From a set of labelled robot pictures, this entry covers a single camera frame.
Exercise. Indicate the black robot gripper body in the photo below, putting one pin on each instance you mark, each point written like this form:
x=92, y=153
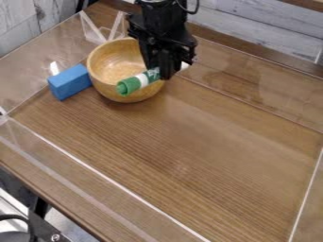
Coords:
x=158, y=26

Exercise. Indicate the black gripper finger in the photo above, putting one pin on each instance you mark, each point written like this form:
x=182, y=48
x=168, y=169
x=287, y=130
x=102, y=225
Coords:
x=148, y=48
x=172, y=55

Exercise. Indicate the clear acrylic corner bracket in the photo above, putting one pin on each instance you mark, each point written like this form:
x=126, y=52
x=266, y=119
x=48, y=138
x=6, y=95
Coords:
x=102, y=34

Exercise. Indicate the green white dry-erase marker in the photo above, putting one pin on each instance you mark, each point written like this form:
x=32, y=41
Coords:
x=138, y=79

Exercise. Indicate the clear acrylic tray wall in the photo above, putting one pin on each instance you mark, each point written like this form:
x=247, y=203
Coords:
x=114, y=213

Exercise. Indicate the blue rectangular block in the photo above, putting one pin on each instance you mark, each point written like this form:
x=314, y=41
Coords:
x=70, y=82

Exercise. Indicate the black table leg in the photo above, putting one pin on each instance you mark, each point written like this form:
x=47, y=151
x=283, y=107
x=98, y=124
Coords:
x=42, y=207

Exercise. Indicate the brown wooden bowl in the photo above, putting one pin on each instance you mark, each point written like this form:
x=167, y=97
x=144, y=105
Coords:
x=114, y=61

